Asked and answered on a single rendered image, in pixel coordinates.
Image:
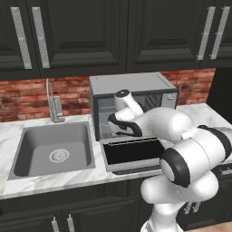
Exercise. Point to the black upper cupboard door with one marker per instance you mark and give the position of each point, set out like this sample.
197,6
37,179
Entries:
166,30
84,33
9,36
228,30

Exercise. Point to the grey toaster oven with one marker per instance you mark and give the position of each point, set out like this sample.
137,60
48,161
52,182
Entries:
130,83

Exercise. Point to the silver tap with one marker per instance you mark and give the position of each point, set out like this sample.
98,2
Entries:
55,108

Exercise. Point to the grey steel sink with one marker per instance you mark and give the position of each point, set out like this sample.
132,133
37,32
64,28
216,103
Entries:
54,151

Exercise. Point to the toaster oven glass door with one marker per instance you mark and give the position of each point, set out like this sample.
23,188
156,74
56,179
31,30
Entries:
133,152

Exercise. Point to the black cupboard door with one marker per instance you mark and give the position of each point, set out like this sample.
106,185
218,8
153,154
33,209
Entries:
105,214
27,223
217,208
9,36
84,33
166,30
228,30

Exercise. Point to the silver toaster oven timer knob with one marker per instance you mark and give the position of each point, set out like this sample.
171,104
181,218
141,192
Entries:
171,96

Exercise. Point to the black lower cupboard door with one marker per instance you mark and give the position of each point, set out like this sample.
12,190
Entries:
27,223
217,208
105,214

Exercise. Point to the black tall cupboard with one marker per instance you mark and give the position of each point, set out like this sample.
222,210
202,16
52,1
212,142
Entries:
222,90

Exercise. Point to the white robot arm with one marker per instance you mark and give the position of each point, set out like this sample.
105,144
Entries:
187,151

